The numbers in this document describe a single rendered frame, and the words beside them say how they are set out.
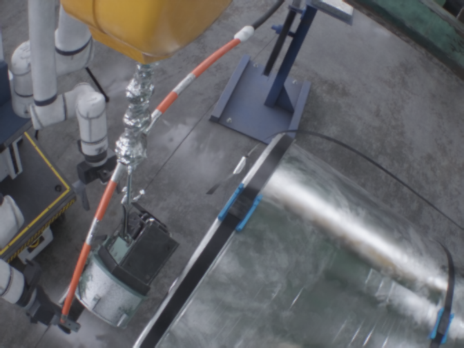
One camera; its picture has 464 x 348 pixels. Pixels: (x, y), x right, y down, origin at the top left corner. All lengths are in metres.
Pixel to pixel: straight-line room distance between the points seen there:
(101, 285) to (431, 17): 1.04
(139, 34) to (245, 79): 2.94
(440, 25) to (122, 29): 1.02
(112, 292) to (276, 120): 2.33
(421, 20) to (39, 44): 1.07
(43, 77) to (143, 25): 1.03
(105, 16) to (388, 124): 3.30
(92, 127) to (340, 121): 2.26
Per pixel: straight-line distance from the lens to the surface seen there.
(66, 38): 1.58
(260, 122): 3.09
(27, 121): 1.82
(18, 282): 1.05
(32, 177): 2.40
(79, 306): 1.14
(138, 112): 0.61
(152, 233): 0.96
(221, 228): 1.12
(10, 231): 1.15
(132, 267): 0.97
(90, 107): 1.33
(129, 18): 0.36
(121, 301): 0.97
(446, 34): 1.29
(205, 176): 2.81
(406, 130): 3.68
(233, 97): 3.16
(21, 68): 1.64
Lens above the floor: 2.36
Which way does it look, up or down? 55 degrees down
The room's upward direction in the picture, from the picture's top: 24 degrees clockwise
